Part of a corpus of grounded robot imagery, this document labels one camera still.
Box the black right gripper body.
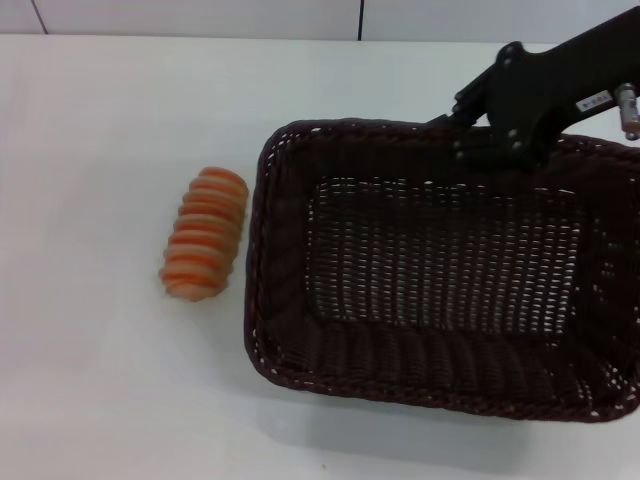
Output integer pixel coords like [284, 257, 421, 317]
[492, 0, 640, 170]

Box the dark brown wicker basket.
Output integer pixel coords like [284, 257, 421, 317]
[244, 117, 640, 425]

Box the orange striped bread roll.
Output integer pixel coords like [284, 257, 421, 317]
[158, 166, 250, 304]

